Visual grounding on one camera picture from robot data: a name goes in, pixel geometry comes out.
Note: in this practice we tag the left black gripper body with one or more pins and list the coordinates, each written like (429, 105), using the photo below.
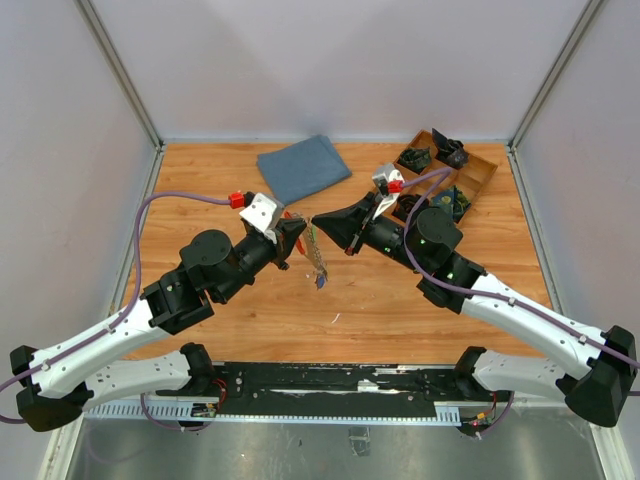
(280, 248)

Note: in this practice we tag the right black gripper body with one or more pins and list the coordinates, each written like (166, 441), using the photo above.
(372, 223)

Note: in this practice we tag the metal key organizer red handle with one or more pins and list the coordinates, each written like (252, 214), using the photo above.
(314, 256)

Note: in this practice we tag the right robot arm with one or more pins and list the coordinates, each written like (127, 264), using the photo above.
(592, 371)

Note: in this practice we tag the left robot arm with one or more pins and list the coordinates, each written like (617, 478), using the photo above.
(62, 382)

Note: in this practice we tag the black orange rolled tie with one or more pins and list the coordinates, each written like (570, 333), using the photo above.
(404, 205)

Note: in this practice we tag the folded blue cloth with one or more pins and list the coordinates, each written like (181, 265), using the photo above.
(302, 169)

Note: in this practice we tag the dark green rolled tie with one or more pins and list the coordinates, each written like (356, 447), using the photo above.
(415, 160)

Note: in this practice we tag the wooden compartment tray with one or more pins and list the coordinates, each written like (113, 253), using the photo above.
(472, 179)

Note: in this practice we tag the blue yellow floral tie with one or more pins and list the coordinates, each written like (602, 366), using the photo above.
(453, 202)

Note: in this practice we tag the dark navy rolled tie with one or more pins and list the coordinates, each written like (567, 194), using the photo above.
(451, 152)

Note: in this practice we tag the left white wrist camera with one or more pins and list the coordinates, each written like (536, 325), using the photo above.
(263, 214)

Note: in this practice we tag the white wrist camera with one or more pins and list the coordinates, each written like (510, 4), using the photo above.
(263, 214)
(389, 183)

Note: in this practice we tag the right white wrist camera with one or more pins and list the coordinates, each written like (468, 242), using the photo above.
(389, 183)

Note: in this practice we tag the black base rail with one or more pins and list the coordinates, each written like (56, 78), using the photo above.
(358, 391)

